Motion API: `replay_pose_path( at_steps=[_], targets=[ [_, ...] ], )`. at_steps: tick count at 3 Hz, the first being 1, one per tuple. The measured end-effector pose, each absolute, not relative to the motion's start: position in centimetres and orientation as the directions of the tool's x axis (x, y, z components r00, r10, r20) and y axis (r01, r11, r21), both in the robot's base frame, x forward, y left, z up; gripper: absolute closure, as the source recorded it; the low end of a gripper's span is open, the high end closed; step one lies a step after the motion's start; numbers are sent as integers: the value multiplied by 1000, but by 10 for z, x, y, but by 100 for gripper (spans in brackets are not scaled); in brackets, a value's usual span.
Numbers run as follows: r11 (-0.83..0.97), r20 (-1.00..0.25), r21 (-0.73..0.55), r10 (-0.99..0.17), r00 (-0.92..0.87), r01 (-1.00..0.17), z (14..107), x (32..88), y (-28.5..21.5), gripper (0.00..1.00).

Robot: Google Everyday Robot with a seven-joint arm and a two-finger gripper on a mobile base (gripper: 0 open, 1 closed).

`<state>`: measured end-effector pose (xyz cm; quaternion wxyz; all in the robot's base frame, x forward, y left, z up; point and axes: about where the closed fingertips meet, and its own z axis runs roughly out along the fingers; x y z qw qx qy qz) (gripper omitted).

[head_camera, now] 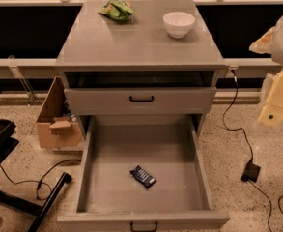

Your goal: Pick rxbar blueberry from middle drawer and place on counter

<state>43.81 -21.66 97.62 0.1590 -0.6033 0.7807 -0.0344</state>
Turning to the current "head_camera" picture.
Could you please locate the white ceramic bowl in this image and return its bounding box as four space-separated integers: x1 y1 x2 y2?
163 12 196 39

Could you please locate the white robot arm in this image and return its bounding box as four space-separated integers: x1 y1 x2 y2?
249 15 283 127

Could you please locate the dark blue rxbar wrapper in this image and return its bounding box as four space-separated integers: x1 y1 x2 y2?
129 165 156 189

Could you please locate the grey drawer cabinet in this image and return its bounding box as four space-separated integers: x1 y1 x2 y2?
56 0 224 130

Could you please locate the green chip bag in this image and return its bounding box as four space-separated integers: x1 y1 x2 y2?
99 0 134 22

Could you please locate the black power adapter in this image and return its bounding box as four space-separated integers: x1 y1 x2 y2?
241 161 261 183

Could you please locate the black chair frame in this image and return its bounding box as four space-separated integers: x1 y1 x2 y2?
0 93 80 232

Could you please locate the black adapter cable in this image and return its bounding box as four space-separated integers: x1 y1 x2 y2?
222 69 274 232

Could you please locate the open grey middle drawer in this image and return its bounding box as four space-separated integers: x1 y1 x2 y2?
58 115 230 232

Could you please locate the closed grey upper drawer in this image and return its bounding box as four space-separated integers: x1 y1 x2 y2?
65 88 215 115

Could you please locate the grey railing beam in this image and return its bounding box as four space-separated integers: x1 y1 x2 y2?
0 59 58 79

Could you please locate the brown cardboard box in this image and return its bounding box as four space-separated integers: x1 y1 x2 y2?
36 76 81 148

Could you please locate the black floor cable left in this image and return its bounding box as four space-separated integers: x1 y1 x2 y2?
0 159 82 201

